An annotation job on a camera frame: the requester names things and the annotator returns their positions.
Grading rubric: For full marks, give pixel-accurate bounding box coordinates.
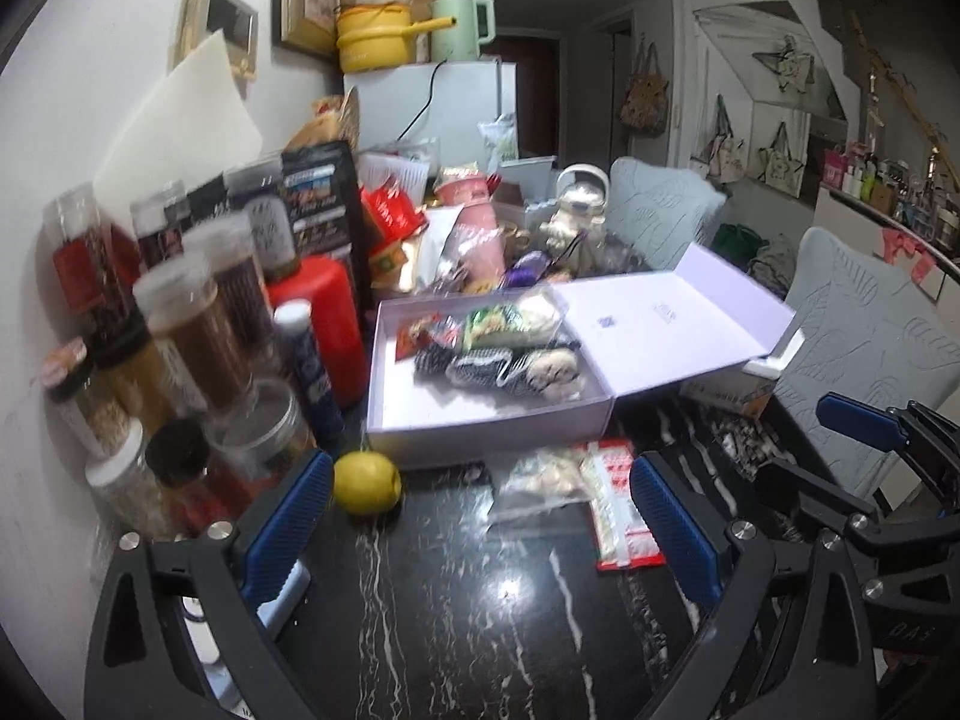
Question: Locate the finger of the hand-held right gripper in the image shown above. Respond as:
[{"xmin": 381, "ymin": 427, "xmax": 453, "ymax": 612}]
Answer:
[
  {"xmin": 816, "ymin": 392, "xmax": 960, "ymax": 470},
  {"xmin": 754, "ymin": 461, "xmax": 880, "ymax": 535}
]

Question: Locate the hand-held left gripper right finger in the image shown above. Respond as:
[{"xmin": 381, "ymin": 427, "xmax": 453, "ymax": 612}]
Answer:
[{"xmin": 630, "ymin": 454, "xmax": 877, "ymax": 720}]

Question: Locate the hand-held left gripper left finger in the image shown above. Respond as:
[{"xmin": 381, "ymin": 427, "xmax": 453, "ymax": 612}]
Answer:
[{"xmin": 82, "ymin": 450, "xmax": 335, "ymax": 720}]

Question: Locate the lavender cardboard box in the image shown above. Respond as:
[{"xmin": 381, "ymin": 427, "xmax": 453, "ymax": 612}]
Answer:
[{"xmin": 365, "ymin": 242, "xmax": 797, "ymax": 470}]

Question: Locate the red candy wrapper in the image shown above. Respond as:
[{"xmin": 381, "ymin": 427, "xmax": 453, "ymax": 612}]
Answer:
[{"xmin": 395, "ymin": 313, "xmax": 463, "ymax": 358}]

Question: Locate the green snack packet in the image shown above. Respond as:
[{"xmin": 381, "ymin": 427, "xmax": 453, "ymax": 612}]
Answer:
[{"xmin": 460, "ymin": 301, "xmax": 527, "ymax": 350}]

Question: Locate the red and white packet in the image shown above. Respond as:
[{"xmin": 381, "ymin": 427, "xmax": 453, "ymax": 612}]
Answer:
[{"xmin": 579, "ymin": 439, "xmax": 668, "ymax": 573}]

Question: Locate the yellow lemon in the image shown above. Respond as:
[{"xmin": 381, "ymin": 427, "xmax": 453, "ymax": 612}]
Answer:
[{"xmin": 332, "ymin": 450, "xmax": 403, "ymax": 518}]

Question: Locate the grey quilted chair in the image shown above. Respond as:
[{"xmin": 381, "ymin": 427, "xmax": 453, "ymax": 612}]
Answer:
[
  {"xmin": 772, "ymin": 226, "xmax": 960, "ymax": 497},
  {"xmin": 605, "ymin": 157, "xmax": 729, "ymax": 272}
]

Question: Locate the clear wide empty jar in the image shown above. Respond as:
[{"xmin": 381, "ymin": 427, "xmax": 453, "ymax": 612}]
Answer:
[{"xmin": 202, "ymin": 378, "xmax": 317, "ymax": 482}]

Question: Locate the black-lidded jar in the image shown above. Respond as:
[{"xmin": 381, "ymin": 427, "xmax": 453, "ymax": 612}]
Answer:
[{"xmin": 145, "ymin": 418, "xmax": 227, "ymax": 527}]

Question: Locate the clear bag of white pieces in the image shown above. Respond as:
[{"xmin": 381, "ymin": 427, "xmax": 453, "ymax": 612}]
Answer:
[{"xmin": 486, "ymin": 448, "xmax": 594, "ymax": 528}]

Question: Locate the blue tube bottle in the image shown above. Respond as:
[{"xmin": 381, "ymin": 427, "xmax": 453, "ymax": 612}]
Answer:
[{"xmin": 273, "ymin": 299, "xmax": 347, "ymax": 445}]

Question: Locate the white-lidded jar of grains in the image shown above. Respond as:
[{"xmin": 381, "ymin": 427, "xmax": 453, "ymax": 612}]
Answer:
[{"xmin": 84, "ymin": 419, "xmax": 178, "ymax": 542}]

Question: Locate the pink bow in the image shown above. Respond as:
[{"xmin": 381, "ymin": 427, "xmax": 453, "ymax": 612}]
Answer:
[{"xmin": 883, "ymin": 226, "xmax": 939, "ymax": 279}]

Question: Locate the jar with yellow contents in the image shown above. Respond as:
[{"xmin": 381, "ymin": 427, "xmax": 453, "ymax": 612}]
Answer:
[{"xmin": 94, "ymin": 311, "xmax": 182, "ymax": 437}]

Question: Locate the wide jar of brown powder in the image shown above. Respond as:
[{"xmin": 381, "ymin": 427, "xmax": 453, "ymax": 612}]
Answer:
[{"xmin": 133, "ymin": 253, "xmax": 254, "ymax": 411}]

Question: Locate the red canister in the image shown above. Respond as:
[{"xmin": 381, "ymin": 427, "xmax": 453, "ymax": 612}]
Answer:
[{"xmin": 265, "ymin": 254, "xmax": 369, "ymax": 411}]

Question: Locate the green bag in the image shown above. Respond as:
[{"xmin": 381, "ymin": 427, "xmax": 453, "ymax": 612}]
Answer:
[{"xmin": 710, "ymin": 223, "xmax": 770, "ymax": 264}]

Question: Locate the striped plush doll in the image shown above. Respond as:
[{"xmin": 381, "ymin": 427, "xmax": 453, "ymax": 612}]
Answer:
[{"xmin": 446, "ymin": 343, "xmax": 587, "ymax": 401}]

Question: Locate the row of cosmetic bottles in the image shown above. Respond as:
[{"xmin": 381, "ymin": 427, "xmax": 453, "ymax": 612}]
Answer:
[{"xmin": 820, "ymin": 138, "xmax": 960, "ymax": 242}]

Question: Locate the tall jar of brown grains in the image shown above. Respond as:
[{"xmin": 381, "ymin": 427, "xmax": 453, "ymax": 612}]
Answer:
[{"xmin": 182, "ymin": 211, "xmax": 280, "ymax": 362}]

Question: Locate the small red-lidded jar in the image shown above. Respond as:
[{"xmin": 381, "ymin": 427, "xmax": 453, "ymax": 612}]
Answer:
[{"xmin": 40, "ymin": 337, "xmax": 115, "ymax": 460}]

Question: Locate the cream tote bag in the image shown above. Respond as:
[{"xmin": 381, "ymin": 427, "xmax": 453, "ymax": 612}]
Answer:
[
  {"xmin": 689, "ymin": 94, "xmax": 748, "ymax": 185},
  {"xmin": 755, "ymin": 121, "xmax": 812, "ymax": 197}
]

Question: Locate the jar with dark label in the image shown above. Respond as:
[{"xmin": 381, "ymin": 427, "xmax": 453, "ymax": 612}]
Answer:
[{"xmin": 224, "ymin": 163, "xmax": 302, "ymax": 280}]

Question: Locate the purple toy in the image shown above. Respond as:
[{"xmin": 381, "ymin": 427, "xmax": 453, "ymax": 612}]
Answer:
[{"xmin": 505, "ymin": 250, "xmax": 553, "ymax": 290}]

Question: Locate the white plush figure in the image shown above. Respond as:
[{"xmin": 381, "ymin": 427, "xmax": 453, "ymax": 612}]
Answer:
[{"xmin": 540, "ymin": 193, "xmax": 606, "ymax": 272}]

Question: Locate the jar with dark contents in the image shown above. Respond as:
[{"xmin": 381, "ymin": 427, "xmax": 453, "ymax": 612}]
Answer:
[{"xmin": 129, "ymin": 179, "xmax": 193, "ymax": 272}]

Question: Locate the black printed package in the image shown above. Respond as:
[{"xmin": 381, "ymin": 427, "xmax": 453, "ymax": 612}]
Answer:
[{"xmin": 280, "ymin": 140, "xmax": 371, "ymax": 310}]

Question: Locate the red snack packet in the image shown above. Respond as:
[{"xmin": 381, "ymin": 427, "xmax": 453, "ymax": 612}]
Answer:
[{"xmin": 361, "ymin": 183, "xmax": 429, "ymax": 250}]

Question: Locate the jar with red contents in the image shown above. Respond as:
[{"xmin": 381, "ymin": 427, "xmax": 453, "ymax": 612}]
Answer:
[{"xmin": 43, "ymin": 182, "xmax": 145, "ymax": 332}]

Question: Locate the pink cup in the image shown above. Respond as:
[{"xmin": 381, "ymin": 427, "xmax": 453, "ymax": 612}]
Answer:
[{"xmin": 434, "ymin": 172, "xmax": 508, "ymax": 287}]

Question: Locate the white teapot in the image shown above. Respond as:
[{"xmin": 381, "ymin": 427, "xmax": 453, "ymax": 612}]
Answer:
[{"xmin": 553, "ymin": 163, "xmax": 611, "ymax": 205}]

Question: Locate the star-shaped hanging bag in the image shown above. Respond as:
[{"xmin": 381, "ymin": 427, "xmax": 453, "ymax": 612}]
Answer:
[{"xmin": 753, "ymin": 33, "xmax": 818, "ymax": 95}]

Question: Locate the brown hanging bag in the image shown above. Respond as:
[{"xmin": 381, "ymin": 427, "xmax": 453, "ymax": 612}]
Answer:
[{"xmin": 618, "ymin": 40, "xmax": 671, "ymax": 138}]

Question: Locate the white storage bin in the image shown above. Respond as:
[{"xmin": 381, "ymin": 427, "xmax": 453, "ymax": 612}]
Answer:
[{"xmin": 498, "ymin": 155, "xmax": 560, "ymax": 205}]

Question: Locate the white board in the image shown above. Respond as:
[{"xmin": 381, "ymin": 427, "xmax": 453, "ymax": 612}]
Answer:
[{"xmin": 91, "ymin": 29, "xmax": 266, "ymax": 227}]

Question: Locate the green and white pouch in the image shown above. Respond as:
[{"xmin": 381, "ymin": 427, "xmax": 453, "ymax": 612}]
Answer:
[{"xmin": 479, "ymin": 113, "xmax": 521, "ymax": 165}]

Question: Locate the white fridge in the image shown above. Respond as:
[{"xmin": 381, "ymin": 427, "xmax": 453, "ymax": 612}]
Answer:
[{"xmin": 342, "ymin": 58, "xmax": 519, "ymax": 160}]

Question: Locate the yellow pot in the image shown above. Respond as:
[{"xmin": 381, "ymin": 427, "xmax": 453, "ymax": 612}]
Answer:
[{"xmin": 334, "ymin": 3, "xmax": 459, "ymax": 75}]

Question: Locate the pale green kettle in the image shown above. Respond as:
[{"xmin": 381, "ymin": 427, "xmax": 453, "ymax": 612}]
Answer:
[{"xmin": 429, "ymin": 0, "xmax": 498, "ymax": 63}]

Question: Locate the black power cable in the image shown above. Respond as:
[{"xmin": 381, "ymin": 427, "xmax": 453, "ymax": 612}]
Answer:
[{"xmin": 395, "ymin": 60, "xmax": 444, "ymax": 144}]

